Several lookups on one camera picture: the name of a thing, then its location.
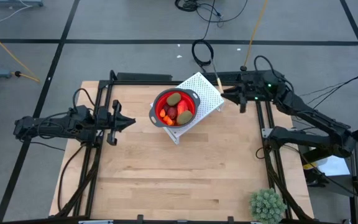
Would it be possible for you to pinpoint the black perforated panel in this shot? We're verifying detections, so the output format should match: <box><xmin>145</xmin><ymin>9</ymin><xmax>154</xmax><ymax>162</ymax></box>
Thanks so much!
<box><xmin>203</xmin><ymin>70</ymin><xmax>272</xmax><ymax>85</ymax></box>

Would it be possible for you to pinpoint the red collapsible colander bowl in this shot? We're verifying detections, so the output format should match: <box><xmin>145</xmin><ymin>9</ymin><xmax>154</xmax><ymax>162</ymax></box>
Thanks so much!
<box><xmin>149</xmin><ymin>88</ymin><xmax>201</xmax><ymax>129</ymax></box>

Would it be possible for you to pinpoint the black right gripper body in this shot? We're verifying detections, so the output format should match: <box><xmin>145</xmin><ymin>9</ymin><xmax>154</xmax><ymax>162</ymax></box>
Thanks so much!
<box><xmin>239</xmin><ymin>72</ymin><xmax>275</xmax><ymax>114</ymax></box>

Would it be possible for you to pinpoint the brown-green toy kiwi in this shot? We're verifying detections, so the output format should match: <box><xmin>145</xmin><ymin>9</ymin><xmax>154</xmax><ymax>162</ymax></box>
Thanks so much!
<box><xmin>166</xmin><ymin>92</ymin><xmax>182</xmax><ymax>106</ymax></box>
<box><xmin>176</xmin><ymin>110</ymin><xmax>194</xmax><ymax>126</ymax></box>

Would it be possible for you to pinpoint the knife with cream handle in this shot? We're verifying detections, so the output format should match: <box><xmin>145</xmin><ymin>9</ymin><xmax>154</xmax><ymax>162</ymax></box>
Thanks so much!
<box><xmin>211</xmin><ymin>58</ymin><xmax>224</xmax><ymax>94</ymax></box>

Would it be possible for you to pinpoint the black diagonal bar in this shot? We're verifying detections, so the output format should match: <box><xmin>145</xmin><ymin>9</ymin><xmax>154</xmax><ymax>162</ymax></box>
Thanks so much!
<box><xmin>301</xmin><ymin>127</ymin><xmax>358</xmax><ymax>164</ymax></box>

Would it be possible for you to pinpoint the white floor cable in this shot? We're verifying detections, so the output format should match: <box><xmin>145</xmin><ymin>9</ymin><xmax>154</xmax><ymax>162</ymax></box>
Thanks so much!
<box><xmin>0</xmin><ymin>4</ymin><xmax>32</xmax><ymax>30</ymax></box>

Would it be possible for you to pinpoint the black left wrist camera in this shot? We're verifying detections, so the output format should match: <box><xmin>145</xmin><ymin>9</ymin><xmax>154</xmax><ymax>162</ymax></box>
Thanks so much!
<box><xmin>96</xmin><ymin>107</ymin><xmax>110</xmax><ymax>124</ymax></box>

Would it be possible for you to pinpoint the white perforated riser shelf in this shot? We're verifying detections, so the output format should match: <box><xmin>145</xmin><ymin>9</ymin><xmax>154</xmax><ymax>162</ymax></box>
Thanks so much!
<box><xmin>150</xmin><ymin>72</ymin><xmax>226</xmax><ymax>146</ymax></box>

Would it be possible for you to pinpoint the black floor stand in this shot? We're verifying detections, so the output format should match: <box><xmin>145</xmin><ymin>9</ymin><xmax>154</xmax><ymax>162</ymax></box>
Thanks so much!
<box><xmin>303</xmin><ymin>169</ymin><xmax>329</xmax><ymax>187</ymax></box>

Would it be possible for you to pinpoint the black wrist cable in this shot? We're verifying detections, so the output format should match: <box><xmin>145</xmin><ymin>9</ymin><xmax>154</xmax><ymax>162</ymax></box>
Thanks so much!
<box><xmin>72</xmin><ymin>88</ymin><xmax>96</xmax><ymax>110</ymax></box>
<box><xmin>253</xmin><ymin>55</ymin><xmax>295</xmax><ymax>94</ymax></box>

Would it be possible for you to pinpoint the white screen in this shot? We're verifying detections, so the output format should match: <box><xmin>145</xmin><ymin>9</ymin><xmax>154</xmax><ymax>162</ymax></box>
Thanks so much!
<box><xmin>317</xmin><ymin>156</ymin><xmax>351</xmax><ymax>177</ymax></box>

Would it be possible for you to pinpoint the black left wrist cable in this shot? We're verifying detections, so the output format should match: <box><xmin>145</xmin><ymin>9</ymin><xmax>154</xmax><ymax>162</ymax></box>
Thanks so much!
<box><xmin>72</xmin><ymin>88</ymin><xmax>96</xmax><ymax>110</ymax></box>

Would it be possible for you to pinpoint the yellow floor cable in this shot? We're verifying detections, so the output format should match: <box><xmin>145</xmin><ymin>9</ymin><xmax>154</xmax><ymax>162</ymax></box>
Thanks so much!
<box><xmin>0</xmin><ymin>24</ymin><xmax>40</xmax><ymax>83</ymax></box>

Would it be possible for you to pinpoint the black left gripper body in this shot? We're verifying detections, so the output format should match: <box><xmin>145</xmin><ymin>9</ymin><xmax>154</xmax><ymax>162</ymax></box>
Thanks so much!
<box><xmin>106</xmin><ymin>99</ymin><xmax>123</xmax><ymax>146</ymax></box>

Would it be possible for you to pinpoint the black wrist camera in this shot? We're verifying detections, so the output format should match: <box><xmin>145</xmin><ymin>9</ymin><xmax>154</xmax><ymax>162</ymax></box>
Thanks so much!
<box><xmin>252</xmin><ymin>83</ymin><xmax>269</xmax><ymax>101</ymax></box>
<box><xmin>96</xmin><ymin>107</ymin><xmax>110</xmax><ymax>124</ymax></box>

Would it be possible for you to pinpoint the black floor cable bundle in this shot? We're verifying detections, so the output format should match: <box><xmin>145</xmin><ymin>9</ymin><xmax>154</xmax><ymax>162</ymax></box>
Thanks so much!
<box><xmin>174</xmin><ymin>0</ymin><xmax>249</xmax><ymax>28</ymax></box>

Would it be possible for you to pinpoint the black coiled floor cable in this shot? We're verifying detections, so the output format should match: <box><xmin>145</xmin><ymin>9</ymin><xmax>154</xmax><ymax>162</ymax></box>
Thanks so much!
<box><xmin>191</xmin><ymin>9</ymin><xmax>217</xmax><ymax>73</ymax></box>

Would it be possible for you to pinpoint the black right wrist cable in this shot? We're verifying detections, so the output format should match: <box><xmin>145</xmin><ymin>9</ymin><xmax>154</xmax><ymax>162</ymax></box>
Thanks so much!
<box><xmin>253</xmin><ymin>55</ymin><xmax>295</xmax><ymax>94</ymax></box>

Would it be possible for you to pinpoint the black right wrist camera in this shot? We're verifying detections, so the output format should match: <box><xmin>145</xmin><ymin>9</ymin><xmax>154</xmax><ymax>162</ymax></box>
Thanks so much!
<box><xmin>252</xmin><ymin>83</ymin><xmax>269</xmax><ymax>101</ymax></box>

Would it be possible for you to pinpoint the red-yellow toy mango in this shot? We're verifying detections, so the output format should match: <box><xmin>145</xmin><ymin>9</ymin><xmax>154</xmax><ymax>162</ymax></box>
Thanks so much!
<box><xmin>177</xmin><ymin>99</ymin><xmax>189</xmax><ymax>115</ymax></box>

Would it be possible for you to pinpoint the yellow hanging cable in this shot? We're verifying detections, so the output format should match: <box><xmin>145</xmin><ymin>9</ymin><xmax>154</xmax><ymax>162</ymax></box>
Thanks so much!
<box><xmin>240</xmin><ymin>0</ymin><xmax>269</xmax><ymax>72</ymax></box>

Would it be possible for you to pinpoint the green artificial plant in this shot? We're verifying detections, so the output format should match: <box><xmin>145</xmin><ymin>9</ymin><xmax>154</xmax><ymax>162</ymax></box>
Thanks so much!
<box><xmin>249</xmin><ymin>188</ymin><xmax>288</xmax><ymax>224</ymax></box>

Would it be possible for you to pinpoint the black aluminium table frame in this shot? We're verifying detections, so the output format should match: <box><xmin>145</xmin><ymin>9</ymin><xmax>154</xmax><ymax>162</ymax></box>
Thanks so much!
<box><xmin>48</xmin><ymin>70</ymin><xmax>316</xmax><ymax>224</ymax></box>

